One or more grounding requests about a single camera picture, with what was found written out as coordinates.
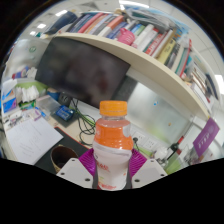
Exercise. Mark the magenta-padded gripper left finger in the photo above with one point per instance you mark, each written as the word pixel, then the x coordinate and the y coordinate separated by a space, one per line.
pixel 73 173

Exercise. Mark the brown floral cup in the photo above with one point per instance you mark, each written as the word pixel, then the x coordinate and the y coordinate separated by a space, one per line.
pixel 61 156

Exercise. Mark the blue tissue box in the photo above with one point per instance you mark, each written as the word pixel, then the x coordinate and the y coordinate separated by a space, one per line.
pixel 9 103

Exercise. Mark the small blue electronic box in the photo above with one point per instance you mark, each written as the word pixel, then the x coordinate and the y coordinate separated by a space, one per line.
pixel 64 113

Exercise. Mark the dark wine bottle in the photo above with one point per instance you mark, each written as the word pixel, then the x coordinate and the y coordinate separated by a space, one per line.
pixel 173 146

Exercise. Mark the purple hanging banner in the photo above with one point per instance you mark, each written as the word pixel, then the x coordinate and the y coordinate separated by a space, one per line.
pixel 206 137

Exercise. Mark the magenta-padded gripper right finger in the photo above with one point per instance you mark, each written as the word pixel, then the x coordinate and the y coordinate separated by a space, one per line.
pixel 150 173

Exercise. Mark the orange-capped drink bottle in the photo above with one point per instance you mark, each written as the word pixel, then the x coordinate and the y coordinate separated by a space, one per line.
pixel 113 140

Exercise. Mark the clear plastic container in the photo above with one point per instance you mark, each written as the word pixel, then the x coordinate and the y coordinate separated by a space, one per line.
pixel 48 104

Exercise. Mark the white wall power socket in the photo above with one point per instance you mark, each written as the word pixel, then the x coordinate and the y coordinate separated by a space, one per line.
pixel 150 144
pixel 140 137

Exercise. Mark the black computer monitor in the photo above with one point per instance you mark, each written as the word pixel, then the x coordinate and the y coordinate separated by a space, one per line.
pixel 83 70

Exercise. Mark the white crumpled tissues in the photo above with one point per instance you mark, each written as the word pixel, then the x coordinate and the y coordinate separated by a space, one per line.
pixel 26 93

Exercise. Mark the white open paper notebook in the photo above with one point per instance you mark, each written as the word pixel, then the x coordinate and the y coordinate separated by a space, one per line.
pixel 31 140

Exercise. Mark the black red-edged desk mat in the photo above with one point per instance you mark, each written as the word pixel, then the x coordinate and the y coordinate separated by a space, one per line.
pixel 70 140

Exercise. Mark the white jar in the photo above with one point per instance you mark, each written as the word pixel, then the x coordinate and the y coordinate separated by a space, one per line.
pixel 161 153

